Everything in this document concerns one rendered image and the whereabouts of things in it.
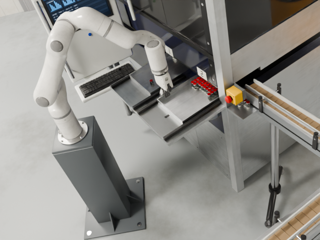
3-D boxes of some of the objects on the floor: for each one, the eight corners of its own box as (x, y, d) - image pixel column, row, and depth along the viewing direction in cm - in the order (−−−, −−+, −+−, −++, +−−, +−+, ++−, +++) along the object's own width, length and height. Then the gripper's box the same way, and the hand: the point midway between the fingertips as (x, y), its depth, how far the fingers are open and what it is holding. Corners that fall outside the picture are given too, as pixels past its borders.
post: (238, 183, 282) (198, -152, 135) (244, 187, 278) (208, -152, 131) (232, 187, 280) (184, -146, 134) (237, 193, 276) (194, -145, 130)
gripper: (145, 66, 193) (154, 93, 205) (161, 79, 183) (169, 106, 195) (157, 59, 195) (165, 85, 207) (174, 71, 185) (181, 98, 197)
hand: (166, 93), depth 200 cm, fingers closed
